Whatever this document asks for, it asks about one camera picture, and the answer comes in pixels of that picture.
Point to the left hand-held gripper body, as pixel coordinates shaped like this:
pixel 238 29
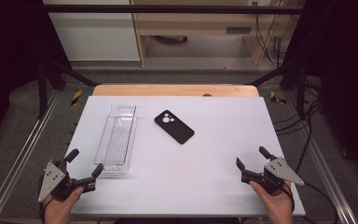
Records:
pixel 52 181

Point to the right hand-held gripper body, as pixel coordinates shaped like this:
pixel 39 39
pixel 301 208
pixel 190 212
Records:
pixel 275 174

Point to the clear plastic tray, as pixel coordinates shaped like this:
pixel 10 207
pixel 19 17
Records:
pixel 116 141

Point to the black phone case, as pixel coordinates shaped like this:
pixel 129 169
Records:
pixel 174 127

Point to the person's left hand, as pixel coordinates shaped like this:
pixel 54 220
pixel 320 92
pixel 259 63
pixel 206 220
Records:
pixel 60 209

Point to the person's right hand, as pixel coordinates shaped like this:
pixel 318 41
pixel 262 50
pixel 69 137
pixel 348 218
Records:
pixel 275 206

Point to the white table mat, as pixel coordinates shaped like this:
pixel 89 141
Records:
pixel 199 174

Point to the yellow black tape marker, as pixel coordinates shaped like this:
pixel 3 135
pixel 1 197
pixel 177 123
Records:
pixel 276 98
pixel 76 97

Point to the wooden table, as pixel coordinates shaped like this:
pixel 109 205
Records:
pixel 167 90

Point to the black curtain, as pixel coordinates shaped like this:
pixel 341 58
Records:
pixel 9 62
pixel 345 77

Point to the white cabinet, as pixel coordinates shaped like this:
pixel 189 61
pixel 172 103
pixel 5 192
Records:
pixel 99 34

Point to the grey desk label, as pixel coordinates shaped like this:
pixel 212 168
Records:
pixel 238 30

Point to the wooden desk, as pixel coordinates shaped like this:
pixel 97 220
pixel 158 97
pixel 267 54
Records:
pixel 199 23

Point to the aluminium rail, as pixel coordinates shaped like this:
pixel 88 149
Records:
pixel 18 161
pixel 326 174

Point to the black upright frame post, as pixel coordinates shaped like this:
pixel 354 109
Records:
pixel 42 93
pixel 301 93

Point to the black diagonal frame strut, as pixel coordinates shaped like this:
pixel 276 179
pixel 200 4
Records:
pixel 270 74
pixel 74 74

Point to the black horizontal frame bar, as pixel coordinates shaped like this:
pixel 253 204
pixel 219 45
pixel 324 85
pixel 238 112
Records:
pixel 167 9

